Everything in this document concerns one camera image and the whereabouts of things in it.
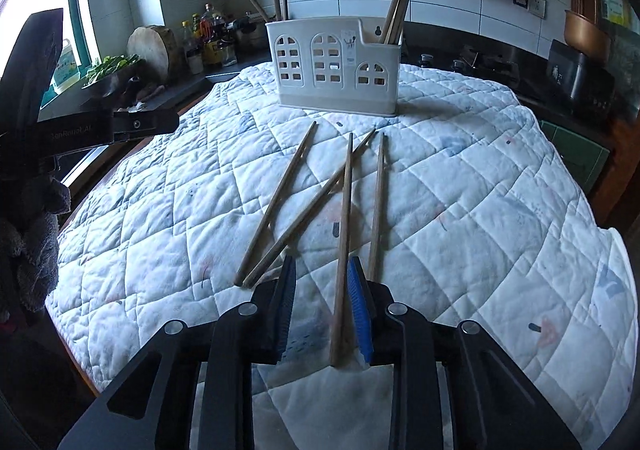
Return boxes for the green cabinet drawer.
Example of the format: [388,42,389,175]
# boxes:
[540,120,613,195]

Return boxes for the dark sauce bottle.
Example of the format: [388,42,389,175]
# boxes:
[217,14,238,68]

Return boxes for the golden inner pot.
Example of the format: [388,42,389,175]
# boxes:
[565,10,613,61]

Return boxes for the white detergent bottle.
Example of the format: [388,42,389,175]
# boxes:
[52,40,82,94]

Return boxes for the round wooden cutting board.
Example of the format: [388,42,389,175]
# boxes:
[126,24,182,83]

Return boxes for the white plastic utensil holder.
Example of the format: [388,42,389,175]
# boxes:
[265,17,402,117]

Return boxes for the yellow cap bottle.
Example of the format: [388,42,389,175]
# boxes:
[180,20,205,75]

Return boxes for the black rice cooker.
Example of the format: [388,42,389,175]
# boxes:
[546,40,616,113]

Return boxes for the green leafy vegetables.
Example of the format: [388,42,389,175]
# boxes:
[85,54,143,83]

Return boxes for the white green box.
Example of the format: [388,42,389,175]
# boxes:
[602,0,631,25]

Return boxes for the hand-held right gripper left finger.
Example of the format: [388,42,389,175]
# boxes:
[70,255,298,450]

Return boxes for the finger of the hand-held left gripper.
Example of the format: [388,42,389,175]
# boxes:
[112,108,180,143]

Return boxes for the large cooking oil bottle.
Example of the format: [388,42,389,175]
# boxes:
[199,4,225,69]

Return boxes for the black gas stove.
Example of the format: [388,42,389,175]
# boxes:
[400,44,551,103]

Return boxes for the white quilted blanket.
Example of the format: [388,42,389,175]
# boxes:
[57,62,633,450]

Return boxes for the dark kitchen counter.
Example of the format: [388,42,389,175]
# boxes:
[40,20,616,151]

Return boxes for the steel pressure cooker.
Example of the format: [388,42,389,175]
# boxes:
[227,12,268,50]

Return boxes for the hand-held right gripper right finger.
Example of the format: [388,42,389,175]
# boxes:
[347,256,583,450]

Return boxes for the person's left forearm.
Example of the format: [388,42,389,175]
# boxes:
[0,175,71,325]

